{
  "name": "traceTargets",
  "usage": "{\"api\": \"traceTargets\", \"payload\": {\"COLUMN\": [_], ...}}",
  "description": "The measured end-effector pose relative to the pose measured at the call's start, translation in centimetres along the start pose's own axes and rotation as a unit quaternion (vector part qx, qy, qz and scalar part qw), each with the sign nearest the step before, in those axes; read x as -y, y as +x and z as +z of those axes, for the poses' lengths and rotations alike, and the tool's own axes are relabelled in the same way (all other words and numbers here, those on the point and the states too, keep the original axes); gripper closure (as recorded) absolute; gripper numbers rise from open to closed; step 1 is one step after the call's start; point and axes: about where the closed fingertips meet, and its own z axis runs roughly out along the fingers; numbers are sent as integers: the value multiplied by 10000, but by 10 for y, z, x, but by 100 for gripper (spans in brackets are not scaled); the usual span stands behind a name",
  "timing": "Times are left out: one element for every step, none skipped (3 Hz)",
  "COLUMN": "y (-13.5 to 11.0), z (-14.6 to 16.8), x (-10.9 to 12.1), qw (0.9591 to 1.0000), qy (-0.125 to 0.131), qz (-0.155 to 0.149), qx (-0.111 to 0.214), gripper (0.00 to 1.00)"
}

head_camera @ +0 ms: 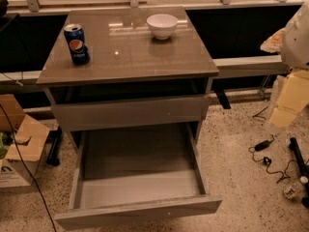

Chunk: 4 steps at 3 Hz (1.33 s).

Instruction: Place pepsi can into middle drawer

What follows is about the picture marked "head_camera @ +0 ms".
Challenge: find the black cable on left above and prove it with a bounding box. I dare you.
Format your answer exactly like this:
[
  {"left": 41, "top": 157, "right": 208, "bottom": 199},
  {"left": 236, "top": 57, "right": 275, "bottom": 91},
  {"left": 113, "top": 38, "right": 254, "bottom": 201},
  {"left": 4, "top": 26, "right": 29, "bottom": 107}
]
[{"left": 0, "top": 103, "right": 58, "bottom": 232}]

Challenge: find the black metal bar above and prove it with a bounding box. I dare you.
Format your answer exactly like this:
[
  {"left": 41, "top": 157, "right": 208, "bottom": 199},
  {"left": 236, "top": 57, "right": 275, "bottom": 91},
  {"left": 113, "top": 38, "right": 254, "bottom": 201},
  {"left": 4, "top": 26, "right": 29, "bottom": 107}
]
[{"left": 289, "top": 137, "right": 309, "bottom": 209}]

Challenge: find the white ceramic bowl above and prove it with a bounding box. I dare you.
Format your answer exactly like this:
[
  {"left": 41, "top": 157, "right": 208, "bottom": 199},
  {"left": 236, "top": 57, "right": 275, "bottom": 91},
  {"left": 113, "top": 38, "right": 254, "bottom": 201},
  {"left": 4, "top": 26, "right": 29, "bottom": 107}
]
[{"left": 147, "top": 14, "right": 178, "bottom": 40}]

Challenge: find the closed grey top drawer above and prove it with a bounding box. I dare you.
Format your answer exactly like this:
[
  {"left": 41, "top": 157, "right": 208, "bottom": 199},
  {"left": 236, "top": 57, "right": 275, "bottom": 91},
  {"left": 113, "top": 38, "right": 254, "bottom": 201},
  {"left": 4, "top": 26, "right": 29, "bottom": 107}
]
[{"left": 51, "top": 96, "right": 208, "bottom": 131}]

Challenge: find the small plastic bottle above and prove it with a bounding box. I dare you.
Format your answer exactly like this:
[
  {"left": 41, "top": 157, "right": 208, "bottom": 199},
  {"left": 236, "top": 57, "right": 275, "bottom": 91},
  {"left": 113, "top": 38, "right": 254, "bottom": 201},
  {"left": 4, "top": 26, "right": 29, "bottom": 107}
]
[{"left": 283, "top": 176, "right": 308, "bottom": 199}]

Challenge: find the black power adapter cable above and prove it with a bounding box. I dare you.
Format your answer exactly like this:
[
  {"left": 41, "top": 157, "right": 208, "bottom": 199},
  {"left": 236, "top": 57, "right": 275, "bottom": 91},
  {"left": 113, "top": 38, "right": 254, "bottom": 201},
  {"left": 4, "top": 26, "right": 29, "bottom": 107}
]
[{"left": 248, "top": 105, "right": 298, "bottom": 185}]

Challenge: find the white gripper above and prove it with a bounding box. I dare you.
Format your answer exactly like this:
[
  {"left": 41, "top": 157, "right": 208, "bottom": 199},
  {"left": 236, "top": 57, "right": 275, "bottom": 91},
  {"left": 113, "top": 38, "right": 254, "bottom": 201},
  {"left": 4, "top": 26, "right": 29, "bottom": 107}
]
[{"left": 260, "top": 2, "right": 309, "bottom": 133}]

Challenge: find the open grey middle drawer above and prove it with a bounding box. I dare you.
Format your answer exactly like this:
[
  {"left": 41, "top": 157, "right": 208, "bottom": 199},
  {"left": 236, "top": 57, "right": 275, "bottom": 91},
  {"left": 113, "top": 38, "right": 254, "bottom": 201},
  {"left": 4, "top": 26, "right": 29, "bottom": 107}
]
[{"left": 55, "top": 123, "right": 222, "bottom": 231}]

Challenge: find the grey drawer cabinet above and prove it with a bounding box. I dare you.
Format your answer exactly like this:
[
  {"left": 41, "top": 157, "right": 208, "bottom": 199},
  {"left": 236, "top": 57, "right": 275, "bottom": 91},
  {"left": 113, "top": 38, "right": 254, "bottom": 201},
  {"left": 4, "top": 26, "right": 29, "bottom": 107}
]
[{"left": 36, "top": 6, "right": 223, "bottom": 232}]

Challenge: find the black stand foot left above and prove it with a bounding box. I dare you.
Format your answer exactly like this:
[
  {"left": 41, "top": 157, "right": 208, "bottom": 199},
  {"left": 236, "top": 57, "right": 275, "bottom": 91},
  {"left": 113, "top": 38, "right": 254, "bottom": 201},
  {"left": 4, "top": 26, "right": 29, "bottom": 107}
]
[{"left": 46, "top": 127, "right": 62, "bottom": 166}]

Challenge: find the blue pepsi can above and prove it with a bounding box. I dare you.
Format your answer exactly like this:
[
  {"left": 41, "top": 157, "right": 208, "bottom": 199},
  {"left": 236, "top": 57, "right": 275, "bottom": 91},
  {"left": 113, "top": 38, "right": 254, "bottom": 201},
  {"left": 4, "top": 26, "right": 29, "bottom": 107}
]
[{"left": 64, "top": 23, "right": 90, "bottom": 65}]

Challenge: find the brown cardboard box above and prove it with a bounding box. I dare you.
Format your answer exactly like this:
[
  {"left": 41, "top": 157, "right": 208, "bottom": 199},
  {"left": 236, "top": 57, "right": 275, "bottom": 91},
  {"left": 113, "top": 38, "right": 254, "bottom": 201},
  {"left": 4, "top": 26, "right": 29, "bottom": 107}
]
[{"left": 0, "top": 94, "right": 49, "bottom": 188}]

